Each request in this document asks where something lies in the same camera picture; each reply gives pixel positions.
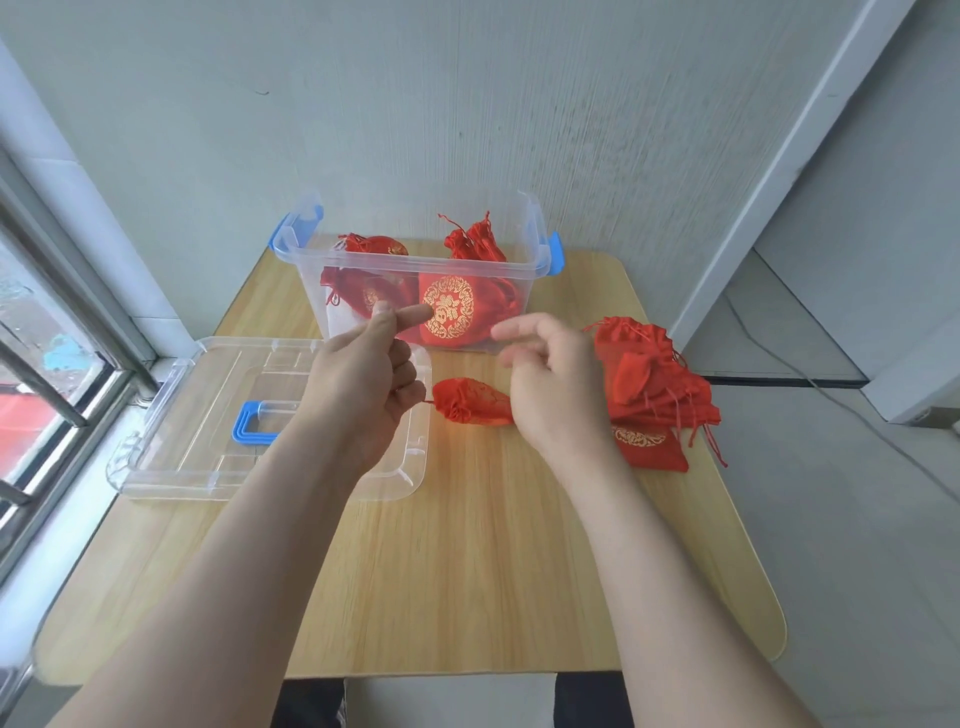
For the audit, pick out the person's right hand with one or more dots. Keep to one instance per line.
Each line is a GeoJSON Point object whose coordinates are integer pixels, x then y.
{"type": "Point", "coordinates": [559, 390]}

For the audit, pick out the person's left hand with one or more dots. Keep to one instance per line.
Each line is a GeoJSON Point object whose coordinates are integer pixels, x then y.
{"type": "Point", "coordinates": [352, 390]}

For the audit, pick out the person's left thumb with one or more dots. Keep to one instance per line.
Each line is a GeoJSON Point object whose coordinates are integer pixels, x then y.
{"type": "Point", "coordinates": [381, 319]}

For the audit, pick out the person's right fingers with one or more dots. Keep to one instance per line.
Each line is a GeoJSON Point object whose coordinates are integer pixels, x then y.
{"type": "Point", "coordinates": [525, 328]}

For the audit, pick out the person's left little finger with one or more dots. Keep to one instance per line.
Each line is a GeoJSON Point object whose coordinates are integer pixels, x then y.
{"type": "Point", "coordinates": [409, 399]}

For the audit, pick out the person's left middle finger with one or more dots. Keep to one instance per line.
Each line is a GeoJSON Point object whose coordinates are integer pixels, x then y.
{"type": "Point", "coordinates": [401, 352]}

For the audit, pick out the person's left forearm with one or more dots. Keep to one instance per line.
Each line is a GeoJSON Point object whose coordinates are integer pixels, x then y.
{"type": "Point", "coordinates": [232, 585]}

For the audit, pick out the person's right forearm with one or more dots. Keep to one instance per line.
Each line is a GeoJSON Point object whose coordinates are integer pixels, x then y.
{"type": "Point", "coordinates": [660, 592]}

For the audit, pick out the clear plastic storage box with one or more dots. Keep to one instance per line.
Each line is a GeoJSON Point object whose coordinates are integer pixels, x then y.
{"type": "Point", "coordinates": [420, 270]}

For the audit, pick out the red pouch with gold emblem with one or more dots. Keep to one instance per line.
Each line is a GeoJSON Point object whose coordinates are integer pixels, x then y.
{"type": "Point", "coordinates": [465, 307]}

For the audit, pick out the blue box latch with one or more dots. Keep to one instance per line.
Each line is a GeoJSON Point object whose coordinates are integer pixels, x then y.
{"type": "Point", "coordinates": [556, 253]}
{"type": "Point", "coordinates": [296, 225]}

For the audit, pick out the pile of red pouches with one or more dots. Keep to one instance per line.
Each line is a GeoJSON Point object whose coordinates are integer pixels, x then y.
{"type": "Point", "coordinates": [652, 382]}

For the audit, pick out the clear plastic box lid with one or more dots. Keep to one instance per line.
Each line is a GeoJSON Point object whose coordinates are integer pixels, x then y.
{"type": "Point", "coordinates": [202, 420]}

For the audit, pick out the black floor threshold strip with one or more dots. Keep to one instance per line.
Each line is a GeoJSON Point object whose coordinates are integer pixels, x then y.
{"type": "Point", "coordinates": [787, 382]}

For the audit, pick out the person's left leg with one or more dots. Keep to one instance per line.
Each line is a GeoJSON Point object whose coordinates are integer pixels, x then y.
{"type": "Point", "coordinates": [311, 705]}

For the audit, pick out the person's leg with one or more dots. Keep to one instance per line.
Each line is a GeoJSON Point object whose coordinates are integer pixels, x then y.
{"type": "Point", "coordinates": [591, 701]}
{"type": "Point", "coordinates": [311, 705]}

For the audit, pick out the person's right leg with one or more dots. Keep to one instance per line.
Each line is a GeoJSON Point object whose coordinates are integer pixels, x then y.
{"type": "Point", "coordinates": [591, 701]}

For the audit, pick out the white door frame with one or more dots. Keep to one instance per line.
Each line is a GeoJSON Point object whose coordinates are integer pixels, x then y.
{"type": "Point", "coordinates": [795, 165]}

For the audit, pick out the metal window frame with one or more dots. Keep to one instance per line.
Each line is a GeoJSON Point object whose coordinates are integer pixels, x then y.
{"type": "Point", "coordinates": [60, 360]}

